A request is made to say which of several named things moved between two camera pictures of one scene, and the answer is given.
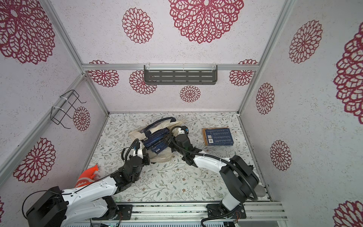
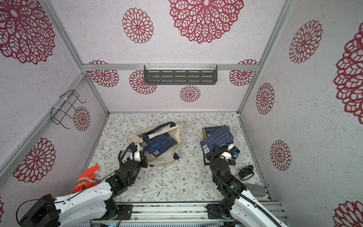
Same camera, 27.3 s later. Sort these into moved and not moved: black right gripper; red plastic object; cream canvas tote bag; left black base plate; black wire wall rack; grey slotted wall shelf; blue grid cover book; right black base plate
Moved: black right gripper; cream canvas tote bag; blue grid cover book
Not moved: black wire wall rack; left black base plate; right black base plate; red plastic object; grey slotted wall shelf
